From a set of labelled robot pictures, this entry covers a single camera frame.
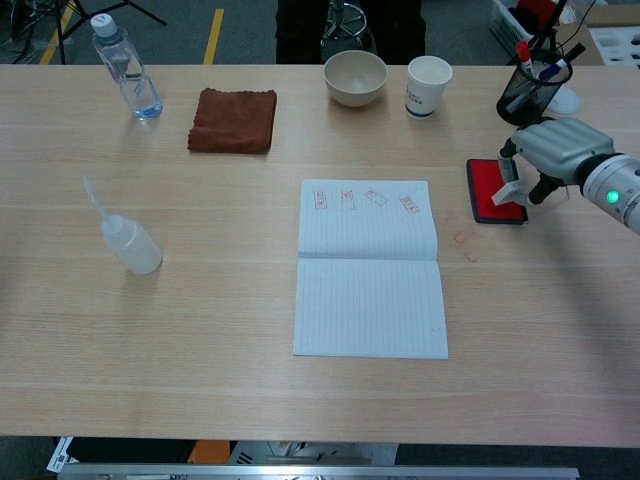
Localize aluminium rail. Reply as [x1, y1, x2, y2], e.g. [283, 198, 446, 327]
[58, 465, 581, 480]

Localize translucent squeeze bottle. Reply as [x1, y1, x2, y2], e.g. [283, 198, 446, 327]
[82, 174, 164, 276]

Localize white round container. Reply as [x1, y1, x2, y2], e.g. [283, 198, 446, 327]
[547, 87, 583, 114]

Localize open white lined notebook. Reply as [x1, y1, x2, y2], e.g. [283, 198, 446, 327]
[292, 179, 450, 360]

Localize black marker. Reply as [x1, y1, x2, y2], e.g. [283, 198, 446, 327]
[552, 43, 587, 71]

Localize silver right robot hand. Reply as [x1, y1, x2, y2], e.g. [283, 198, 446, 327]
[497, 117, 616, 207]

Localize white paper cup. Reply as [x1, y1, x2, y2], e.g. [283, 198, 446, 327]
[405, 55, 454, 121]

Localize person legs black trousers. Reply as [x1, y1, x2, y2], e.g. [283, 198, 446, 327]
[274, 0, 427, 65]

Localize brown folded cloth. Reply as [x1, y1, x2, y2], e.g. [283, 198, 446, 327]
[187, 87, 278, 155]

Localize blue-capped marker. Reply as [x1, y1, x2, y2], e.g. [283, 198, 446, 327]
[537, 58, 571, 83]

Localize beige bowl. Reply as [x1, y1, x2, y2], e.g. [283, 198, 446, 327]
[323, 50, 389, 108]

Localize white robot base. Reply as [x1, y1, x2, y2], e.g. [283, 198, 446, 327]
[229, 440, 401, 469]

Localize black mesh pen holder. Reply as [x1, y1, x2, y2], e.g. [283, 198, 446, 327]
[495, 33, 575, 126]

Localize cardboard box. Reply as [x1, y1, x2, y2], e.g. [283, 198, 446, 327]
[559, 8, 640, 67]

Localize black tripod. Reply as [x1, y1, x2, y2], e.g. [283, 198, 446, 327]
[9, 0, 169, 65]

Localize red-capped marker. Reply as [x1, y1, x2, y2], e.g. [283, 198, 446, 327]
[516, 40, 539, 81]

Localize chrome stool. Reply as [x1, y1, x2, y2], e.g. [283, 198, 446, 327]
[319, 0, 377, 51]

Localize small red-white stamp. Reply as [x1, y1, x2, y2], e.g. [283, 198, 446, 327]
[490, 180, 522, 207]

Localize red ink pad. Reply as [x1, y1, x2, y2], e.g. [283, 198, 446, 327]
[465, 158, 529, 225]

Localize white plastic crate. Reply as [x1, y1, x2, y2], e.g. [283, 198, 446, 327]
[489, 0, 556, 51]

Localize clear plastic water bottle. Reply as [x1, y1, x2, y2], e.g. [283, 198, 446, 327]
[90, 13, 164, 122]

